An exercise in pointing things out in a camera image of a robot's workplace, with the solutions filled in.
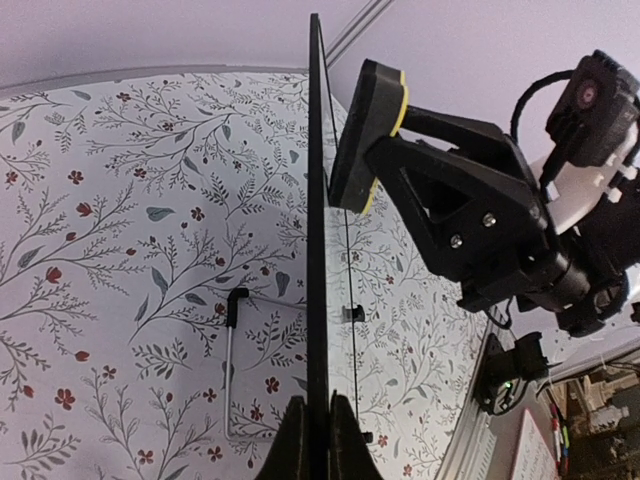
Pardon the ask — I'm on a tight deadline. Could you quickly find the aluminium front rail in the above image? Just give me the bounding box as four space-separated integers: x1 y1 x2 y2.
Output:
436 324 513 480

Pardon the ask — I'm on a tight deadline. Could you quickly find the white whiteboard black frame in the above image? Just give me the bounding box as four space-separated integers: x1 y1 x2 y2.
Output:
306 13 356 448

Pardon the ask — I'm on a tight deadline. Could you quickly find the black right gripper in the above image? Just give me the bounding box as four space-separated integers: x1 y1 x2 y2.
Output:
366 137 639 336

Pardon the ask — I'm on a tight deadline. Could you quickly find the yellow black whiteboard eraser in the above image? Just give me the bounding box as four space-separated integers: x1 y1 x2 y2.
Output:
328 59 409 214

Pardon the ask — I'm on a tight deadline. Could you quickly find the white red-lettered sign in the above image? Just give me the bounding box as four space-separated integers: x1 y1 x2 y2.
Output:
510 409 559 480

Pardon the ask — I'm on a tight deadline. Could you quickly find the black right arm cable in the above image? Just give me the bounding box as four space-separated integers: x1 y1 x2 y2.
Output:
507 69 576 139

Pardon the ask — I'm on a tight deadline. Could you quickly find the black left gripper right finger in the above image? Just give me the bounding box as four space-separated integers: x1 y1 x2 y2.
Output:
329 392 382 480

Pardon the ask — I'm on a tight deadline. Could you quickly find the metal wire whiteboard stand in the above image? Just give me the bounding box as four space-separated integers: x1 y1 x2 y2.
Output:
222 287 309 442

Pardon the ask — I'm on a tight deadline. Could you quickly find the aluminium corner post right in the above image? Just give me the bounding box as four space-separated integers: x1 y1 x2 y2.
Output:
325 0 395 68

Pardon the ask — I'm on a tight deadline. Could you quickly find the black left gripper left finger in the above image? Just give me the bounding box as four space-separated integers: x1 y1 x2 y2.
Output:
255 396 306 480

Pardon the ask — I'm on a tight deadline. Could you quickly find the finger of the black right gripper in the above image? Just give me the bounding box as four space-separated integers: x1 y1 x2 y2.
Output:
401 106 523 175

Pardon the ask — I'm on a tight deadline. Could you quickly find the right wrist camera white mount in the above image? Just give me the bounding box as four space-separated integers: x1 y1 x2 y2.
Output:
529 49 640 236

